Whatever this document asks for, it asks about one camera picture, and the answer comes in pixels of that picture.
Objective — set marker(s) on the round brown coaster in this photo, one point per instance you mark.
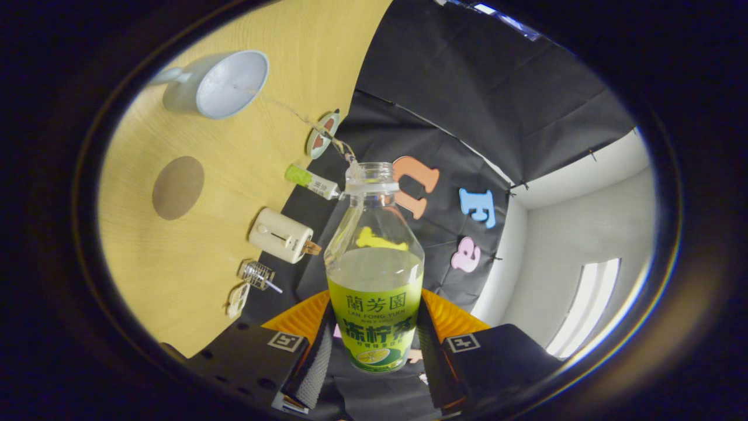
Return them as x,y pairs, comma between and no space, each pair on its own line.
178,187

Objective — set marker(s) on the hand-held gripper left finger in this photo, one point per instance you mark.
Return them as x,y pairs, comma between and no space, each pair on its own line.
315,365

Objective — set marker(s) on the toast slice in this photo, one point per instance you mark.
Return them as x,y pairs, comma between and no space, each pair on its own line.
312,247

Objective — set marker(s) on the ceiling light panel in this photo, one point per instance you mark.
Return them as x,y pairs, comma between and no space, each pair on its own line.
587,304

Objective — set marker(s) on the pale green plate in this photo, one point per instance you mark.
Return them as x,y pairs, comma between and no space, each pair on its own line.
312,153

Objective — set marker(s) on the cream toaster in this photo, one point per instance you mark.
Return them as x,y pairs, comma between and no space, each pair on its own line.
279,235

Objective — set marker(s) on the wooden table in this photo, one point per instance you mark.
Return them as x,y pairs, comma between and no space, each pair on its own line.
234,164

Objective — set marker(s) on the white divided dish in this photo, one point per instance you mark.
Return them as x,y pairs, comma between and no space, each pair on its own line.
238,300

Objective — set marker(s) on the juice bottle with green label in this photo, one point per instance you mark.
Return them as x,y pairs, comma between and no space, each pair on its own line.
375,316

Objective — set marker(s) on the white straw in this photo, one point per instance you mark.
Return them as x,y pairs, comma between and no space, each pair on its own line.
274,287

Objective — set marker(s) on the white cup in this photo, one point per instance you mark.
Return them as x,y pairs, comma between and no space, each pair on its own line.
231,85

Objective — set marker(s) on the small capped green drink bottle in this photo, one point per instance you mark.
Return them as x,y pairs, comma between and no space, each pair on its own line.
307,180

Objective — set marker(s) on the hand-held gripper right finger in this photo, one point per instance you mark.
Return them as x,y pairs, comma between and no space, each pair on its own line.
431,374

